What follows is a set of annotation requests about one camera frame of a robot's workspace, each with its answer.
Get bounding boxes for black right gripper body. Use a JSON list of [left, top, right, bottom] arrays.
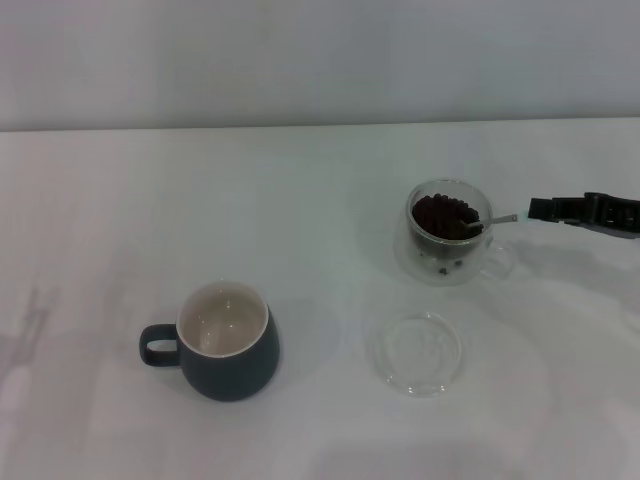
[[582, 191, 640, 241]]

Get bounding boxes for metal spoon with blue handle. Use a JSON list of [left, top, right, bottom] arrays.
[[462, 212, 531, 235]]

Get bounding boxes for round clear glass saucer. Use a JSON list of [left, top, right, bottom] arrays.
[[367, 309, 464, 399]]

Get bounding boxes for dark grey ceramic mug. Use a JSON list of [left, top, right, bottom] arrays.
[[138, 279, 281, 402]]

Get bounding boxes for coffee beans pile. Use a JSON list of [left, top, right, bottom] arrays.
[[410, 192, 484, 242]]

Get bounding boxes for double-walled glass cup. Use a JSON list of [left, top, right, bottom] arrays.
[[393, 178, 515, 288]]

